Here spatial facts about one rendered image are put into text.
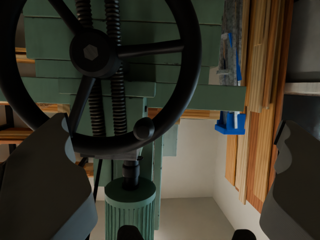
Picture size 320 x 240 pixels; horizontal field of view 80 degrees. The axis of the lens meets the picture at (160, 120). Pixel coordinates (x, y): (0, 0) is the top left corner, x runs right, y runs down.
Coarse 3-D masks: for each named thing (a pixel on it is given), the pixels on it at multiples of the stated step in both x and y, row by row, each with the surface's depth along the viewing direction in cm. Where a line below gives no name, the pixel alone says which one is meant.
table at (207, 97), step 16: (32, 80) 45; (48, 80) 45; (64, 80) 35; (80, 80) 35; (128, 80) 35; (0, 96) 45; (32, 96) 45; (48, 96) 45; (64, 96) 45; (128, 96) 36; (144, 96) 36; (160, 96) 45; (192, 96) 45; (208, 96) 45; (224, 96) 45; (240, 96) 45
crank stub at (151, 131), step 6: (138, 120) 23; (144, 120) 22; (150, 120) 23; (138, 126) 22; (144, 126) 21; (150, 126) 22; (138, 132) 22; (144, 132) 22; (150, 132) 22; (138, 138) 22; (144, 138) 22
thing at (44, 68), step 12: (36, 60) 44; (48, 60) 44; (60, 60) 44; (36, 72) 44; (48, 72) 44; (60, 72) 44; (72, 72) 44; (132, 72) 44; (144, 72) 44; (156, 72) 44; (168, 72) 44; (204, 72) 44
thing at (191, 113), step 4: (56, 104) 61; (44, 108) 61; (48, 108) 61; (52, 108) 61; (56, 108) 61; (184, 112) 61; (188, 112) 61; (192, 112) 61; (196, 112) 61; (200, 112) 61; (204, 112) 61; (208, 112) 61; (192, 116) 62; (196, 116) 61; (200, 116) 61; (204, 116) 61; (208, 116) 61
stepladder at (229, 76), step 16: (240, 0) 115; (224, 16) 135; (240, 16) 117; (224, 32) 120; (240, 32) 119; (224, 48) 138; (240, 48) 121; (224, 64) 140; (240, 64) 123; (224, 80) 138; (224, 112) 142; (224, 128) 132; (240, 128) 131
